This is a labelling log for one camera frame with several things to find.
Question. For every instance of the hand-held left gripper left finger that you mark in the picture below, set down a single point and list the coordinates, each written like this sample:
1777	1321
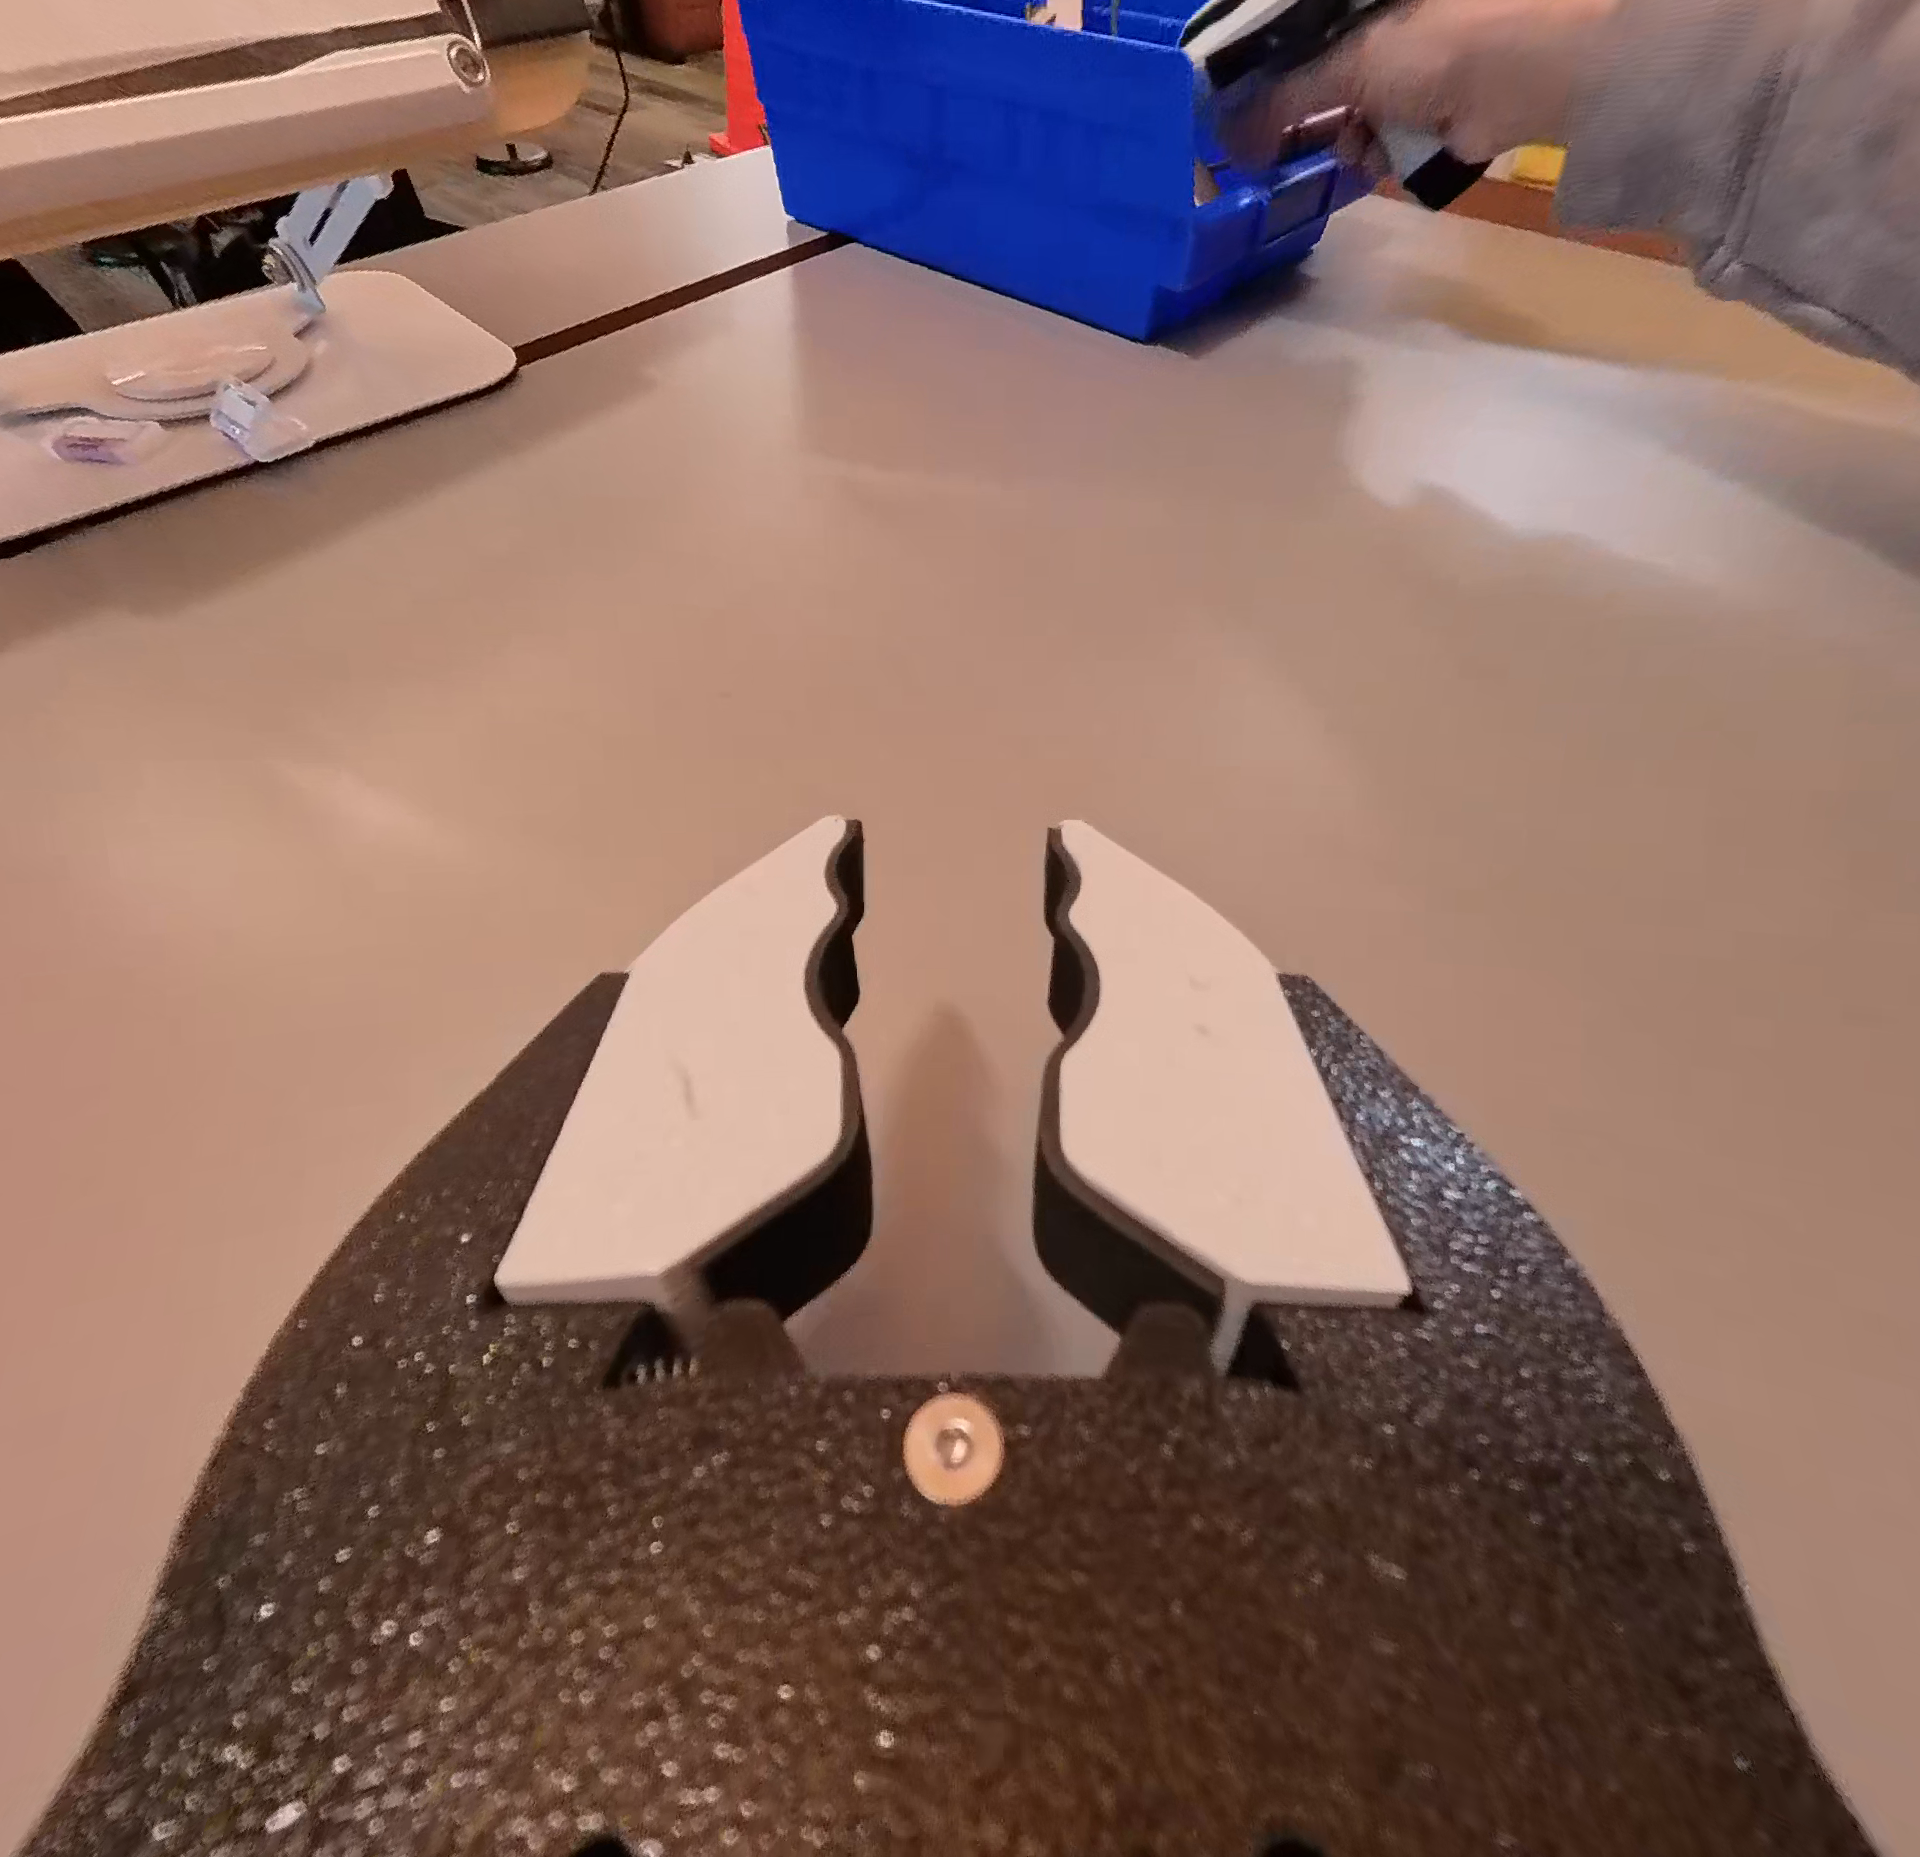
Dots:
691	1108

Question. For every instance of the metal sign bracket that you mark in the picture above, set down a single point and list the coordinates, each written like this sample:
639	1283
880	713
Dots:
323	245

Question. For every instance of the small purple plastic piece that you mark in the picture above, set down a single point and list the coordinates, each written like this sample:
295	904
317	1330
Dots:
102	446

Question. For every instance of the person's right forearm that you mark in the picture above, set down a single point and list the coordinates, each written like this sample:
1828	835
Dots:
1756	103

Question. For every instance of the grey desk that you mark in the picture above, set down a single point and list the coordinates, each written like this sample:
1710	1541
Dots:
959	583

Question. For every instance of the white sign base plate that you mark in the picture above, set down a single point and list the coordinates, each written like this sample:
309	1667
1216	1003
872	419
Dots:
377	351

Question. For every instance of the blue plastic bin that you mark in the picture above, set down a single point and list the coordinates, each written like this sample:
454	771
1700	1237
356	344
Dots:
976	162

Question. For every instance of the person's right hand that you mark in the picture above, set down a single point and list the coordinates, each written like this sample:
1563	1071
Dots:
1485	64

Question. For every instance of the orange floor cone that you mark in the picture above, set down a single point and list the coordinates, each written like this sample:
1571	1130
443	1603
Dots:
745	80

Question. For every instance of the small clear plastic clip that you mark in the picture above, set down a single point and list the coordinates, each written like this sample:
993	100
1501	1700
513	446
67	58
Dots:
259	421

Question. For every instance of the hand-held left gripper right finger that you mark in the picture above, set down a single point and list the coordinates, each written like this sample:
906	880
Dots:
1201	1122

